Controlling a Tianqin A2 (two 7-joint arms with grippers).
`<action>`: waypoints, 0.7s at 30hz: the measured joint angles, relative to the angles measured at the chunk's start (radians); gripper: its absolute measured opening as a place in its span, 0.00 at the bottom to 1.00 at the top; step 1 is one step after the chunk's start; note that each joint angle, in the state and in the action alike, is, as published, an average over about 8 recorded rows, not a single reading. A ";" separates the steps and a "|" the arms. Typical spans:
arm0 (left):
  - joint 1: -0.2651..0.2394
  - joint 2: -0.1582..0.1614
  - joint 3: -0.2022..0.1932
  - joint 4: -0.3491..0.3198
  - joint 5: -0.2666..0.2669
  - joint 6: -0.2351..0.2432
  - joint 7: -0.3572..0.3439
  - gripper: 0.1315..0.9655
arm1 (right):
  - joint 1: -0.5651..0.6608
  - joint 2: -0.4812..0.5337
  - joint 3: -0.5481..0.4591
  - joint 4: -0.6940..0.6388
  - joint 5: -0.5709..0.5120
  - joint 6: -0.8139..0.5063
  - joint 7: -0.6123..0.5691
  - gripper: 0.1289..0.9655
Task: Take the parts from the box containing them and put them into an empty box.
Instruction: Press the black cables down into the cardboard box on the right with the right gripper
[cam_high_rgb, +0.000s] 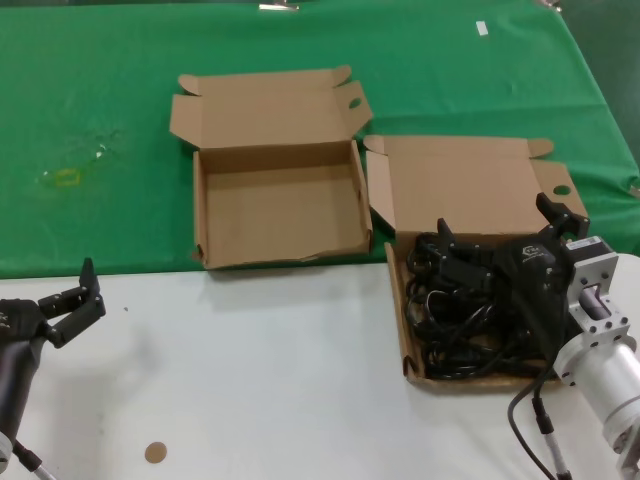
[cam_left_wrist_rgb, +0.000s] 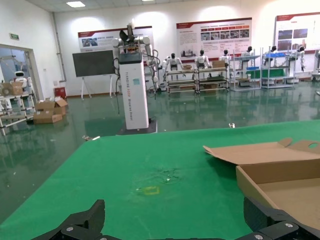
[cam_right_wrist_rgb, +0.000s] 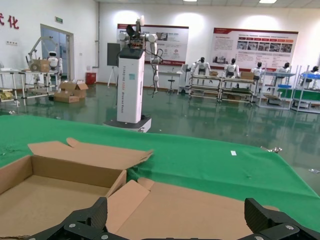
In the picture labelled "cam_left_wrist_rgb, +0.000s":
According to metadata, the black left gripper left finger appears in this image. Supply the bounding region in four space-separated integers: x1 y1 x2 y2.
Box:
31 199 111 240

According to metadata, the open brown cardboard mailer box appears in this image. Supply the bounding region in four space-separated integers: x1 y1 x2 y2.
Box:
202 137 320 232

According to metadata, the black display screen on stand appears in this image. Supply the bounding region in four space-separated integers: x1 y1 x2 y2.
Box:
72 49 118 101

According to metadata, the open cardboard shipping box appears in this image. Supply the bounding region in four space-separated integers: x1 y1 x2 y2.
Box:
34 98 69 116

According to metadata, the flat closed cardboard box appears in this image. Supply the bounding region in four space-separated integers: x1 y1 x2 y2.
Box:
32 111 63 125

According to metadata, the ceiling light panel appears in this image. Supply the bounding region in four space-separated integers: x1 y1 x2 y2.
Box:
65 0 86 8

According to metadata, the white humanoid robot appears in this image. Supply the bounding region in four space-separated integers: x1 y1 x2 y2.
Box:
195 49 210 70
239 46 255 71
219 49 232 67
294 44 308 73
264 44 280 67
162 52 183 76

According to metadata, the red-trimmed wall poster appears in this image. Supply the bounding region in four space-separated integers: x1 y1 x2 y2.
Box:
274 12 320 52
77 25 154 53
176 17 253 60

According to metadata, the green panel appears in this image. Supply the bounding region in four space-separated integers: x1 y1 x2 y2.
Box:
246 68 286 80

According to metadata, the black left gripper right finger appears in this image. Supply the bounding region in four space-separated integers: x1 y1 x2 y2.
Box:
232 196 320 240

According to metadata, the white metal shelf rack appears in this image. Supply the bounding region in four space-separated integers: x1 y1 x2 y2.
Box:
229 47 262 91
259 46 300 90

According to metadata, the small white red robot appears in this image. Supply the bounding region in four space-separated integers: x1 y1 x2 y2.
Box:
11 70 32 95

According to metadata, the cardboard box with round hole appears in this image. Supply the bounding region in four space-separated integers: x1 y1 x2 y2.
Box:
0 81 25 96

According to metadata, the red box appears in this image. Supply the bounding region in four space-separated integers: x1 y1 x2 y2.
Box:
54 86 68 99

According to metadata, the blue plastic bin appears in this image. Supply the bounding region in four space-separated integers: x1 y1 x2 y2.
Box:
264 52 286 59

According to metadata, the grey window frame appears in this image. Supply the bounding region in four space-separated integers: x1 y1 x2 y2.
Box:
0 43 41 101

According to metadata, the black roller shelf rack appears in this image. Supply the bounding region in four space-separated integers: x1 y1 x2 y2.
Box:
196 66 230 94
165 68 198 94

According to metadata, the grey wall pipe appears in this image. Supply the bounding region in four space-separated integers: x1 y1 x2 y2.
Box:
52 11 68 82

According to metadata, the green tablecloth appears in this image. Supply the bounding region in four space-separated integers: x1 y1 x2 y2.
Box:
0 119 320 240

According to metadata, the white tube rack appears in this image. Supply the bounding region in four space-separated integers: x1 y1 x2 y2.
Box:
0 91 37 136

